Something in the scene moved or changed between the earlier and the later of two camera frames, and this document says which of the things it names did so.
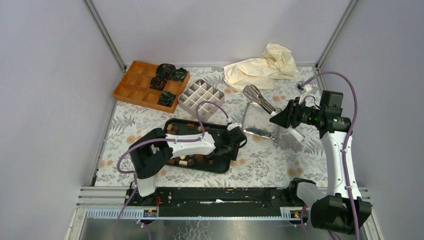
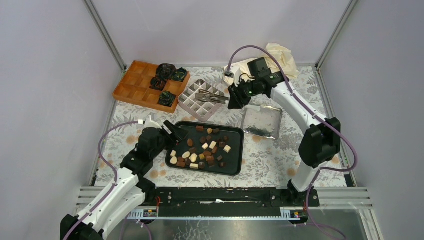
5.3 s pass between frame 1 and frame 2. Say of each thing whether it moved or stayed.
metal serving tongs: moved
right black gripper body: moved
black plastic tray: moved
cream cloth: stayed
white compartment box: stayed
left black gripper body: moved
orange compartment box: stayed
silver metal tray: stayed
